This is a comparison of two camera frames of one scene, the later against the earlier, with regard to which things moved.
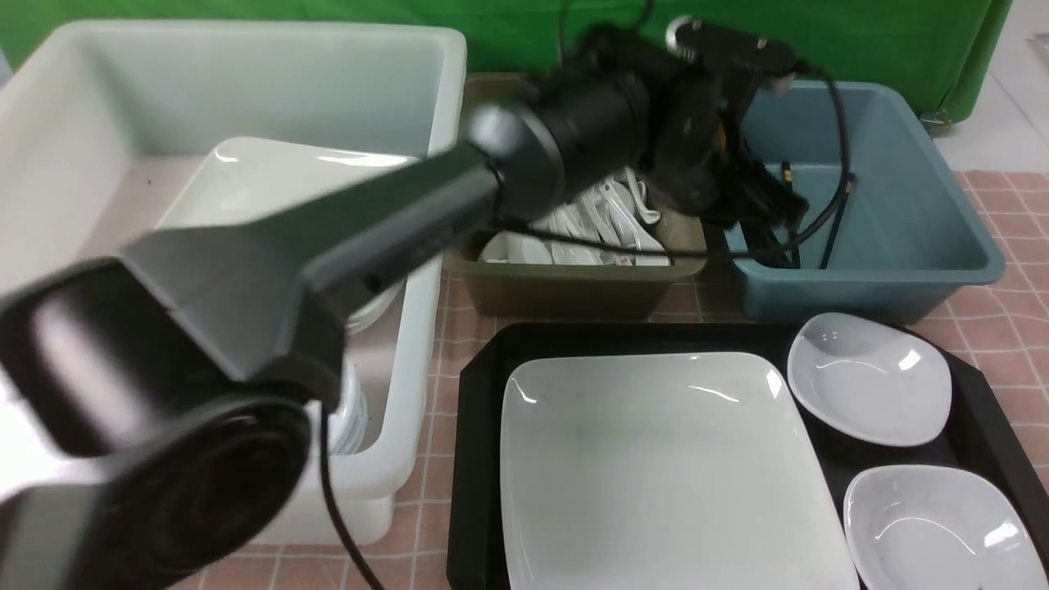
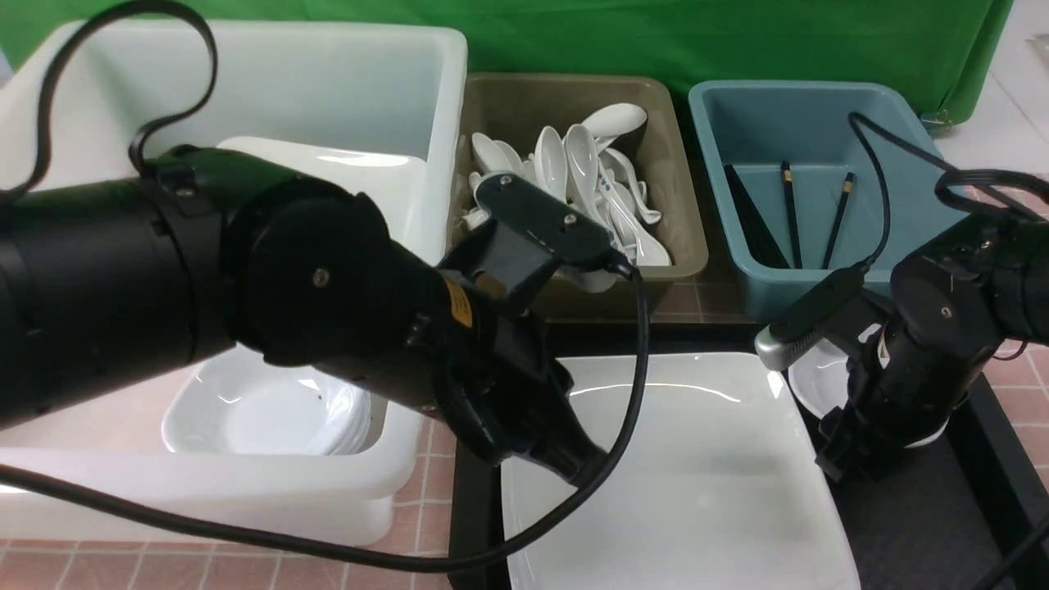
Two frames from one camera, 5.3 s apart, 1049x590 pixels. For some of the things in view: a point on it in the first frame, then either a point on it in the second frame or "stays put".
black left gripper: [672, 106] to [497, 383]
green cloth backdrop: [935, 54] stays put
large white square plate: [660, 471] stays put
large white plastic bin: [102, 127] stays put
